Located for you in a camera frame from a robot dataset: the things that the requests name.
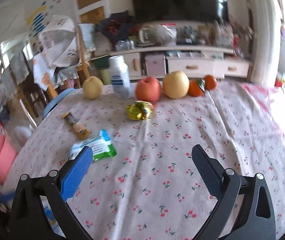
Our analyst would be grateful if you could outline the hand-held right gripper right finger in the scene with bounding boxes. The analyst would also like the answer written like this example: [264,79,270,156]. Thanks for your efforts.
[191,144,277,240]

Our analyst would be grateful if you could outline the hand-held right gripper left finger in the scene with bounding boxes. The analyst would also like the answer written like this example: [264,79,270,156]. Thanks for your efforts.
[9,145,94,240]

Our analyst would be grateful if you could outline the yellow green snack wrapper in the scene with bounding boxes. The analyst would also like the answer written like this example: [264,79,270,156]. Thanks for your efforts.
[126,100,156,121]

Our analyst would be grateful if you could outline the white green wipes packet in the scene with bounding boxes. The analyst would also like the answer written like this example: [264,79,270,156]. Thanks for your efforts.
[69,129,117,162]

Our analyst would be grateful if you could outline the yellow coffee sachet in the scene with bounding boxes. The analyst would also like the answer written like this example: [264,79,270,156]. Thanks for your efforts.
[62,112,91,140]

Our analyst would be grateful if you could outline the cherry print tablecloth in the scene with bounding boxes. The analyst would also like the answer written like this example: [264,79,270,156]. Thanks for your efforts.
[2,79,285,240]

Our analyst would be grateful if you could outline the blue stool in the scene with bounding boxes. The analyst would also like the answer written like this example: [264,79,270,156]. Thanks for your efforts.
[42,88,74,120]

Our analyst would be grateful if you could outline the orange tangerine with leaf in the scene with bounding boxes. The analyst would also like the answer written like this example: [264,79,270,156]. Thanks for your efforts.
[188,79,206,97]

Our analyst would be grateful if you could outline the small yellow pear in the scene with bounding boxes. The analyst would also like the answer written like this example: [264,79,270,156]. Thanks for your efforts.
[83,76,104,100]

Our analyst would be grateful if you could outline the large yellow pear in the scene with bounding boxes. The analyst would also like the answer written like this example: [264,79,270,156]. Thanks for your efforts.
[163,70,190,99]

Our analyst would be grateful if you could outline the red apple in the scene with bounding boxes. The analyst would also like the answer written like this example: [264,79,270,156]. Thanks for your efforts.
[135,77,162,103]

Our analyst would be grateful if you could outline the green cup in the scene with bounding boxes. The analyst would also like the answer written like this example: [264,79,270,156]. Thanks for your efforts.
[99,67,111,85]

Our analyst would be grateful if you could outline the tall white plastic bottle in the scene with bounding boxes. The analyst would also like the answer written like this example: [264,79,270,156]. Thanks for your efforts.
[108,55,131,100]

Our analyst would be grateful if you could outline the white television cabinet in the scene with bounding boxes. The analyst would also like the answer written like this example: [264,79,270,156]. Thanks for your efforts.
[92,45,254,81]

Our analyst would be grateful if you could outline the pink storage box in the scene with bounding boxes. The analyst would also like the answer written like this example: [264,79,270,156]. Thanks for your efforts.
[145,54,166,76]

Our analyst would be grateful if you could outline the wooden chair with towel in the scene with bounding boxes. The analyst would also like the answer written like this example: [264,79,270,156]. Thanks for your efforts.
[76,23,96,80]

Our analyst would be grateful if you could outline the printed mesh food cover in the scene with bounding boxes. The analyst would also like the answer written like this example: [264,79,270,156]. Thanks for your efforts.
[34,15,79,90]

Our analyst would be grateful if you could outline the clear plastic bag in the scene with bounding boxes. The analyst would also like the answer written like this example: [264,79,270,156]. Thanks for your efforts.
[154,25,178,45]

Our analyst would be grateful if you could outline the glass kettle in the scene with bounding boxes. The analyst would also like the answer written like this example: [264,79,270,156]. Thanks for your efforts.
[139,27,155,45]

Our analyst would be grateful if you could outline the dark cloth with red pieces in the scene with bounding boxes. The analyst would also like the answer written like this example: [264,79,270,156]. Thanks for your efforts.
[96,11,143,43]

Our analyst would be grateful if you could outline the black television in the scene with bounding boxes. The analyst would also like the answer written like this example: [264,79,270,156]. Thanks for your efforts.
[130,0,230,24]

